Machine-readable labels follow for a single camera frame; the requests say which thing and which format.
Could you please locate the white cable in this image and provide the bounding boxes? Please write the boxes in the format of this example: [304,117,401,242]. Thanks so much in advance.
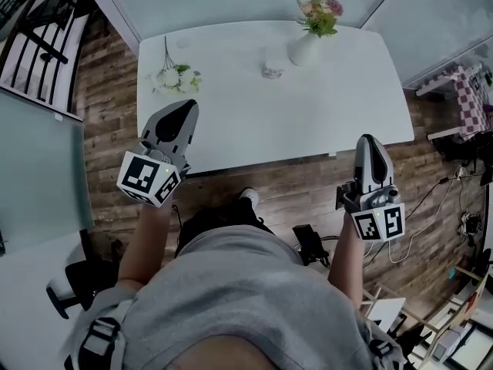
[387,175,463,265]

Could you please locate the black metal railing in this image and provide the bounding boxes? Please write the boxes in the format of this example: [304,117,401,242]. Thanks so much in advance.
[0,0,92,113]

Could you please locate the white appliance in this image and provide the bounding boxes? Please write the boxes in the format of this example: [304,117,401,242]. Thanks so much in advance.
[433,325,469,362]

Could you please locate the pink and yellow flower bouquet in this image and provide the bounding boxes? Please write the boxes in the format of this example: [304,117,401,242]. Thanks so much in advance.
[295,0,344,39]

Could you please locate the grey harness strap with buckle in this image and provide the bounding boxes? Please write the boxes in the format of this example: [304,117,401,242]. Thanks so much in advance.
[369,337,405,370]
[75,316,124,370]

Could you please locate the pink checkered tablecloth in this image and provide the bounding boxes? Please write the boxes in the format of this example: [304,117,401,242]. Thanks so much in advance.
[453,64,493,141]

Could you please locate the frosted glass partition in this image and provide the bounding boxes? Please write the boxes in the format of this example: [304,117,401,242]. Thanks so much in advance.
[0,86,96,254]

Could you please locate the person's white shoe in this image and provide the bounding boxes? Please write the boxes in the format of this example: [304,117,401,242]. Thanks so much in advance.
[238,187,260,210]

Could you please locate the white artificial flower sprig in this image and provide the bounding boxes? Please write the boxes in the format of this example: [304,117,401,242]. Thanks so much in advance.
[146,35,203,95]

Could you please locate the black power box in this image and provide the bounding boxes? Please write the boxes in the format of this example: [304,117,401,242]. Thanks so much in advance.
[292,224,332,267]

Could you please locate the person's left forearm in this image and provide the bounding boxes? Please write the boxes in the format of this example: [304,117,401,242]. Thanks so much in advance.
[117,202,173,296]

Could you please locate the person's black trousers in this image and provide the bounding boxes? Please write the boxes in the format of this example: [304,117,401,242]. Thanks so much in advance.
[175,197,273,260]

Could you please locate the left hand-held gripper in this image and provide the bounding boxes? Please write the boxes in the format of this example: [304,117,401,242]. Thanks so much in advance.
[116,99,200,209]

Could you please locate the person's head and neck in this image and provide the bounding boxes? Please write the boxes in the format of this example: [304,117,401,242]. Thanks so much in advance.
[171,335,286,370]

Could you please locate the checkered cloth table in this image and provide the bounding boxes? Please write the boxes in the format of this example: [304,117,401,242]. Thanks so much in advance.
[414,62,493,142]

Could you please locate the black chair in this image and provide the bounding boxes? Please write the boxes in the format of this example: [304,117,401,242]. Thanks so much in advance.
[431,131,493,187]
[45,260,120,320]

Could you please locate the person's grey t-shirt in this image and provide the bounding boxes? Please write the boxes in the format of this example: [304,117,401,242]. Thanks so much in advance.
[63,224,407,370]

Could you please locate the person's right forearm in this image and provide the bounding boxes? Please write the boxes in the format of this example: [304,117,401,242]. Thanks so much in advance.
[327,221,367,311]

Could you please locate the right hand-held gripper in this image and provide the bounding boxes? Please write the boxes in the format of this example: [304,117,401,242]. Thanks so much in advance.
[335,133,406,243]

